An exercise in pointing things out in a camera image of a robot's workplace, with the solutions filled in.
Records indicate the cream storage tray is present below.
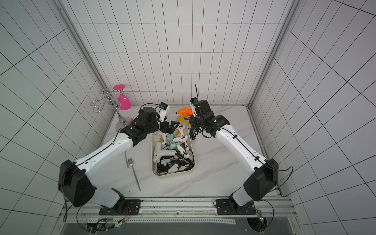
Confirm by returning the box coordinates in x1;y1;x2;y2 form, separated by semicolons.
151;122;195;177

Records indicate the yellow glue gun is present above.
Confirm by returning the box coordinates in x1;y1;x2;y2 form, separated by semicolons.
177;114;190;127

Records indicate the chrome cup rack stand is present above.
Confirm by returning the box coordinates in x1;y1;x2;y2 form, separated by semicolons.
90;89;134;131

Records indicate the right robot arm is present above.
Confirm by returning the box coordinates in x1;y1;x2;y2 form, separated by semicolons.
189;98;279;207

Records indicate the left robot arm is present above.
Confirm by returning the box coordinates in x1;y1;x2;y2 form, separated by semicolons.
58;103;179;208

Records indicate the large mint glue gun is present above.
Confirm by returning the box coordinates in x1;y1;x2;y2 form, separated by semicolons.
165;134;181;150

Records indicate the white Greeler glue gun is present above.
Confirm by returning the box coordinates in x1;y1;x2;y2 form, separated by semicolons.
153;142;177;163

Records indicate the metal fork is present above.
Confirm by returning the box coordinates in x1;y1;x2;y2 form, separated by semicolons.
128;158;141;191

